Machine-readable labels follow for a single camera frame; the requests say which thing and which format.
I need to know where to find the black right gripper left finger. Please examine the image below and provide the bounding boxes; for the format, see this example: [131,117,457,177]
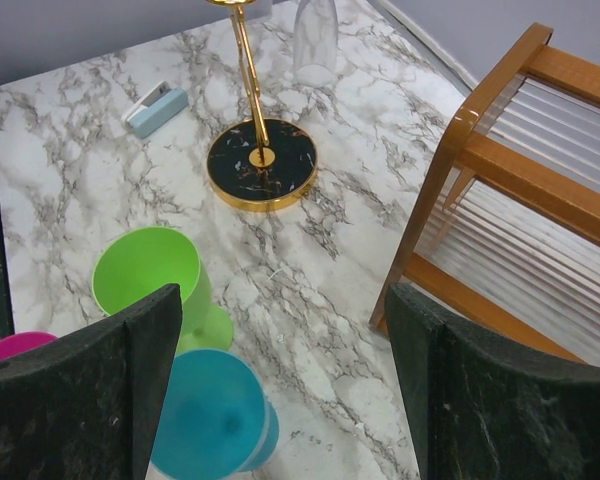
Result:
[0,284,182,479]

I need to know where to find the light blue stapler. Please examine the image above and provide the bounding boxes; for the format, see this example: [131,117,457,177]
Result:
[122,81,189,139]

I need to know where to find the pink plastic goblet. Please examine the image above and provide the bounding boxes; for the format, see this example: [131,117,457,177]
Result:
[0,331,57,361]

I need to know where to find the wooden rack with clear rods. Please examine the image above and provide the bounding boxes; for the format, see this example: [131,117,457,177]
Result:
[386,23,600,367]

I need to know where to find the teal plastic goblet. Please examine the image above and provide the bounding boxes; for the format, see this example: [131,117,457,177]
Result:
[150,348,280,479]

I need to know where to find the green plastic goblet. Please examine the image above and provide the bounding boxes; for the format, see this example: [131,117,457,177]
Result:
[92,226,234,354]

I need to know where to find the gold wire wine glass rack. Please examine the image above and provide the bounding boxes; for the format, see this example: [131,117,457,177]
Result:
[206,1,318,212]

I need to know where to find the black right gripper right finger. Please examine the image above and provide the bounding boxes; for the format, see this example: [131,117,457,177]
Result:
[385,284,600,479]

